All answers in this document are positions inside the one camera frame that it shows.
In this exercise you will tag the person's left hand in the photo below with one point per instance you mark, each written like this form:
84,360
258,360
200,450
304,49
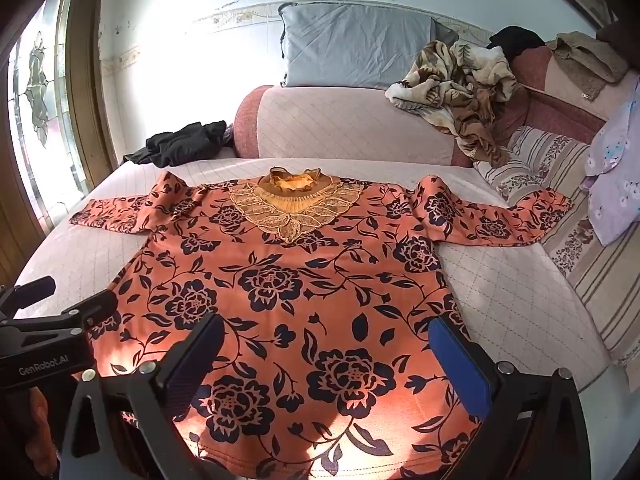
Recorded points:
37,417

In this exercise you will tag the purple floral cloth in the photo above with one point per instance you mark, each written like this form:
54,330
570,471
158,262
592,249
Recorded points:
612,175

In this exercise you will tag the beige knitted garment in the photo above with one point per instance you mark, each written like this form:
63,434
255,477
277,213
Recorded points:
587,60

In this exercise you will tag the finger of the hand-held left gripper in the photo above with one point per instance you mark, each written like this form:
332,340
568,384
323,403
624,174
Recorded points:
30,290
95,307

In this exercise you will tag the pink padded backrest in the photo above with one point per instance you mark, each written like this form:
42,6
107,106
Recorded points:
340,125
560,100

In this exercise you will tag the stained glass window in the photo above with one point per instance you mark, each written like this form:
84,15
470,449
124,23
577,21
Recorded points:
40,110

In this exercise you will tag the small black cloth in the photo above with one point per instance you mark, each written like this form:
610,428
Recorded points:
515,40

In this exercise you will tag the orange floral long-sleeved shirt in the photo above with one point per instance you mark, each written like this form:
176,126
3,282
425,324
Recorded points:
310,280

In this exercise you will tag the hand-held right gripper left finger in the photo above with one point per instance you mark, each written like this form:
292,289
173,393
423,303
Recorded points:
197,360

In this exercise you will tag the grey pillow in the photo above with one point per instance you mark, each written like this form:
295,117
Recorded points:
355,45

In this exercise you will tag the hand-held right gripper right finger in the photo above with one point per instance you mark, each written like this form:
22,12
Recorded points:
460,365

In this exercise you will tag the black crumpled garment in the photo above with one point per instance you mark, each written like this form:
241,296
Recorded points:
185,142

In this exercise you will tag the striped cloth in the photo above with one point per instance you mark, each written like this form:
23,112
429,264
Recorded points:
590,265

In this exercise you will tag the brown floral fleece blanket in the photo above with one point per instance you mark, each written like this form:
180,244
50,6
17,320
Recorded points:
465,95

